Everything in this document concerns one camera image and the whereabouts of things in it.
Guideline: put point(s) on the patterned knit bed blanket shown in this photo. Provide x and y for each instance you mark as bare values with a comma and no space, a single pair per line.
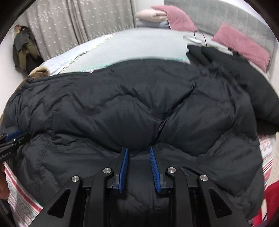
25,208

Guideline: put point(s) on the coat rack with clothes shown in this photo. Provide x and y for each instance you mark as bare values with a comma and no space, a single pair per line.
26,55

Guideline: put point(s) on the grey dotted curtain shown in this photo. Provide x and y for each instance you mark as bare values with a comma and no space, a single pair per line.
59,26

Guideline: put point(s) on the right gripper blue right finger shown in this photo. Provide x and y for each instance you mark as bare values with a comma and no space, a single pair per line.
158,171

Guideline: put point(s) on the pink pillow near edge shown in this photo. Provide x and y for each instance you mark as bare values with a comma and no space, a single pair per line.
242,44

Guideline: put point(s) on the grey folded blanket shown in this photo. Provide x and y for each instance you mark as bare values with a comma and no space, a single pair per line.
149,24

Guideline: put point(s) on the beige folded duvet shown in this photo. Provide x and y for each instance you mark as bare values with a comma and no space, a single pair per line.
151,15

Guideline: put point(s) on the black folded garment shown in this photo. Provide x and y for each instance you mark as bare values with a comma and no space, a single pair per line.
262,95

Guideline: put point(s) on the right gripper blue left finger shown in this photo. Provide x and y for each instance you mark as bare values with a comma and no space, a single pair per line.
120,171

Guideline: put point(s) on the black puffer jacket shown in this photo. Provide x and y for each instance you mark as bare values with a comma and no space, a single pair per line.
198,118

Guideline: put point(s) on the red object at bedside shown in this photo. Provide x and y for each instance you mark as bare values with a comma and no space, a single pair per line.
271,199

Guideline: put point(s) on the pink pillow near curtain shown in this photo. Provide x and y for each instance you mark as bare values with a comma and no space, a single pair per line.
178,20

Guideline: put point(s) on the brown garment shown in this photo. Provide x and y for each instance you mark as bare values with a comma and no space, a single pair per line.
38,72

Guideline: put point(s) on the person's left hand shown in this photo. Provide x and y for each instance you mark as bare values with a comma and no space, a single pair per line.
4,189

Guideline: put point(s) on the light blue fringed throw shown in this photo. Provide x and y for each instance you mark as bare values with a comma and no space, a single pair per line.
59,63

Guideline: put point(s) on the grey padded headboard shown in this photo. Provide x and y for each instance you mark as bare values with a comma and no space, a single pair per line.
209,15

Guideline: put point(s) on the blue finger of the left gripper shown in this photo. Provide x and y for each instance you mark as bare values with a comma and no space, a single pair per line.
13,136

